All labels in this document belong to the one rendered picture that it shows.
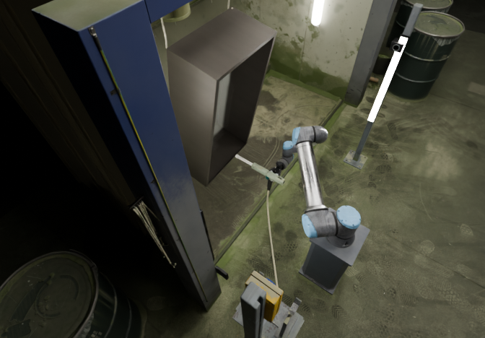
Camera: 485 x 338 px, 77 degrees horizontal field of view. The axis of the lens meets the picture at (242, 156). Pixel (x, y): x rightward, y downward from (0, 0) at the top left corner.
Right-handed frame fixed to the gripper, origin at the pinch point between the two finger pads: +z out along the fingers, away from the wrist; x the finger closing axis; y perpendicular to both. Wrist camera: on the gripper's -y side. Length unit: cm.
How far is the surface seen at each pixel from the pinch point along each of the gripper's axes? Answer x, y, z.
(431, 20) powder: -49, -72, -259
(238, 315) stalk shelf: -40, -18, 108
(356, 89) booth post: -12, 1, -186
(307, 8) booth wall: 70, -71, -179
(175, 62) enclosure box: 52, -105, 47
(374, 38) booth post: -10, -64, -177
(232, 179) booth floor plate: 44, 48, -13
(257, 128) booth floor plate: 63, 39, -88
